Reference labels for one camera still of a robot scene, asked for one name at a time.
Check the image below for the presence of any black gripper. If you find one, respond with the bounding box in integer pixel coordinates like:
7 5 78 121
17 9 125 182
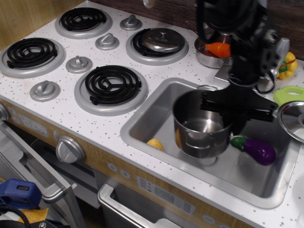
201 78 278 135

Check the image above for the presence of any stainless steel pot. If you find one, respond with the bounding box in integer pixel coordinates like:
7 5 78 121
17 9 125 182
172 85 233 159

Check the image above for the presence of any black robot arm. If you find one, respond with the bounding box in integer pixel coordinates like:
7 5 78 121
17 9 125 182
196 0 281 134

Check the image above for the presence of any grey plastic sink basin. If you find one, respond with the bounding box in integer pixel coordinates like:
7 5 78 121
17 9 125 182
121 78 301 209

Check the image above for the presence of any purple toy eggplant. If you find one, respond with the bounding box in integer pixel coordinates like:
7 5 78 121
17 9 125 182
230 136 276 165

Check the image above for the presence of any green plastic toy piece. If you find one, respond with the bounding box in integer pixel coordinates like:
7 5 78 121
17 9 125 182
273 85 304 107

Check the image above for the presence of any steel lid at right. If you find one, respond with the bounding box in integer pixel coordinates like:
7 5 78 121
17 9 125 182
277 101 304 143

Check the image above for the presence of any silver toy faucet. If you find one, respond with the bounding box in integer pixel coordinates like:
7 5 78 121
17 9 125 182
213 38 290 94

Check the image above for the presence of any yellow toy bell pepper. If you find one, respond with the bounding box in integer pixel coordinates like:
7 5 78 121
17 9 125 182
276 52 298 80

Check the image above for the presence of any orange toy carrot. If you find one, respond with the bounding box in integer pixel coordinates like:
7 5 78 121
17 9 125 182
205 42 231 58

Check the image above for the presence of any small steel pan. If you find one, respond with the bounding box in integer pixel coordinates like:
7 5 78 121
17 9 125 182
183 20 232 69

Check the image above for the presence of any yellow toy corn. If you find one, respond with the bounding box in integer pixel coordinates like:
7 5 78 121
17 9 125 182
146 138 164 151

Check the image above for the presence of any steel lid on burner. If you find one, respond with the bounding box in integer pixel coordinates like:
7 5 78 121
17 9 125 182
142 28 184 53

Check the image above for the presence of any back right black burner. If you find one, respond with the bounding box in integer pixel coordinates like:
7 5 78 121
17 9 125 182
133 28 181 57

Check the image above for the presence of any black burner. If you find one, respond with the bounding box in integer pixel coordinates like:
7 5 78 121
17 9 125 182
133 28 181 57
7 38 57 68
60 7 107 31
85 65 142 105

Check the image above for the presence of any front black burner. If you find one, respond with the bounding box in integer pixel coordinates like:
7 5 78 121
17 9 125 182
85 65 142 105

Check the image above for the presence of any silver stove knob back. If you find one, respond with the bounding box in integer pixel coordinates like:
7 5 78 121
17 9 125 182
120 14 143 31

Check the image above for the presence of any hanging silver spoon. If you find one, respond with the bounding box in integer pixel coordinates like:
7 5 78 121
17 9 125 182
142 0 158 9

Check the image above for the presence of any silver stove knob middle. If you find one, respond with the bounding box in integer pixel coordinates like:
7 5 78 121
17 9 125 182
95 33 120 51

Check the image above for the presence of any silver stove knob left-centre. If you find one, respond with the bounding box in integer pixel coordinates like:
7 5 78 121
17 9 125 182
66 56 93 74

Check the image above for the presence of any silver oven dial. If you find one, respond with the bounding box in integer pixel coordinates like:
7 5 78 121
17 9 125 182
56 135 86 164

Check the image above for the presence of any back left black burner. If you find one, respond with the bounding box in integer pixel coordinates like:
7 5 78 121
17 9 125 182
60 7 107 31

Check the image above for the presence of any silver stove knob front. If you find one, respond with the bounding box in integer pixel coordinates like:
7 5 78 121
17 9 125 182
29 80 61 102

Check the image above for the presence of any yellow cloth piece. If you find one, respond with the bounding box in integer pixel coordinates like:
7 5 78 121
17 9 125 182
21 208 49 224

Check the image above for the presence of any blue clamp tool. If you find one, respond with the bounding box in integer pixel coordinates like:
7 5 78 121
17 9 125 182
0 179 42 209

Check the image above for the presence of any silver dial at left edge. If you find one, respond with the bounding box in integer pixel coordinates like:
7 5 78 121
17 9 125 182
0 104 10 121

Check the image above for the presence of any silver dishwasher door handle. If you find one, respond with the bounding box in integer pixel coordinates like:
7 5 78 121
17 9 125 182
97 184 179 228

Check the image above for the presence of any silver oven door handle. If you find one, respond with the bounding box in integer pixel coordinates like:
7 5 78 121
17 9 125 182
0 121 77 204

